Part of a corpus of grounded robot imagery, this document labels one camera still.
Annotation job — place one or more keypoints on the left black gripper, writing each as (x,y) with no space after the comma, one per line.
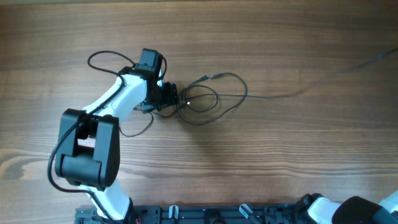
(171,96)

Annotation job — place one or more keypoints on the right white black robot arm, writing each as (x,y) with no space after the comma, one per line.
(317,209)

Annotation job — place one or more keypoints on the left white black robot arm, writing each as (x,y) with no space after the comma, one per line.
(87,154)

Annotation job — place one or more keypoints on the black aluminium base frame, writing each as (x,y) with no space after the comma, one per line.
(278,214)

